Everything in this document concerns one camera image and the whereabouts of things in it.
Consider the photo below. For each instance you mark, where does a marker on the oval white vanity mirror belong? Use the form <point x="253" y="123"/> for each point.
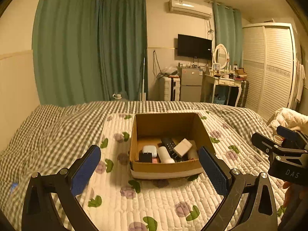
<point x="220" y="57"/>

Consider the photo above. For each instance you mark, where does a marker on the black wall television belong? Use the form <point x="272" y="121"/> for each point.
<point x="195" y="47"/>

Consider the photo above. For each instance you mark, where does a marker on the large green curtain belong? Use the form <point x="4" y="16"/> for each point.
<point x="89" y="50"/>

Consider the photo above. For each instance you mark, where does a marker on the white power bank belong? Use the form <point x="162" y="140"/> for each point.
<point x="192" y="154"/>

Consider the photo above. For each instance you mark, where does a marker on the grey checkered duvet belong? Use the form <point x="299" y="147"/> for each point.
<point x="53" y="137"/>

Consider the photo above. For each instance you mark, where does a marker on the right green curtain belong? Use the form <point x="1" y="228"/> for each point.
<point x="229" y="31"/>

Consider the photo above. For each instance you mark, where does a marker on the person's right hand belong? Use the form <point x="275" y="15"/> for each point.
<point x="291" y="191"/>

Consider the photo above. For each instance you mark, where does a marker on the white louvred wardrobe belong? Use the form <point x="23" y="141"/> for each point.
<point x="269" y="60"/>

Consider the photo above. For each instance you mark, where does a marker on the floral quilted blanket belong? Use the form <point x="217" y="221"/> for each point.
<point x="116" y="198"/>

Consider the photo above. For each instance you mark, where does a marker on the white dressing table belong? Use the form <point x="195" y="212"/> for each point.
<point x="209" y="84"/>

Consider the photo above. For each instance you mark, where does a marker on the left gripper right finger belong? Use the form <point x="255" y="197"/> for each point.
<point x="259" y="211"/>

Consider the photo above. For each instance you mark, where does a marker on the black remote control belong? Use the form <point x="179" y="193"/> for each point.
<point x="169" y="144"/>

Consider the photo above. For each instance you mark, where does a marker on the large white power adapter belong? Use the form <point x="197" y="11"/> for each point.
<point x="182" y="147"/>

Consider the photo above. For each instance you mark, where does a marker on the white suitcase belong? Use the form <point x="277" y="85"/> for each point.
<point x="169" y="88"/>

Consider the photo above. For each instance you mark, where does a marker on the silver mini fridge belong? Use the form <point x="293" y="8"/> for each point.
<point x="191" y="84"/>

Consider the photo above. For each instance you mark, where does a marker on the white air conditioner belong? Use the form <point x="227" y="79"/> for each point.
<point x="190" y="9"/>

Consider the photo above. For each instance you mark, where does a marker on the white paper cup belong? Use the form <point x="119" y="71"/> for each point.
<point x="279" y="140"/>

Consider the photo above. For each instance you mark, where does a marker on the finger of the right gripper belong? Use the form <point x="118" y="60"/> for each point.
<point x="293" y="139"/>
<point x="266" y="143"/>

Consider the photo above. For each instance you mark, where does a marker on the cream crumpled comforter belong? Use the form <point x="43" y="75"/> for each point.
<point x="289" y="119"/>

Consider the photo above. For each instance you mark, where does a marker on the blue laundry basket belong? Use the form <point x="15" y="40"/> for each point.
<point x="219" y="99"/>

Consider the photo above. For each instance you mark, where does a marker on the clear water jug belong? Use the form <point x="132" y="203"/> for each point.
<point x="120" y="96"/>

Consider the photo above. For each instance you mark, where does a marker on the white cylindrical bottle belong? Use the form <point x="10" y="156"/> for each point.
<point x="164" y="155"/>

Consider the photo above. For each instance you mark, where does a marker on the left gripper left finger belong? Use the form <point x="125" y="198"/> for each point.
<point x="39" y="211"/>

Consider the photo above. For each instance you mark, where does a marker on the cardboard box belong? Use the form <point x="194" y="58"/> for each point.
<point x="148" y="129"/>

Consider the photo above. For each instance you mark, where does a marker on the light blue earbuds case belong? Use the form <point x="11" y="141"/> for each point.
<point x="152" y="149"/>

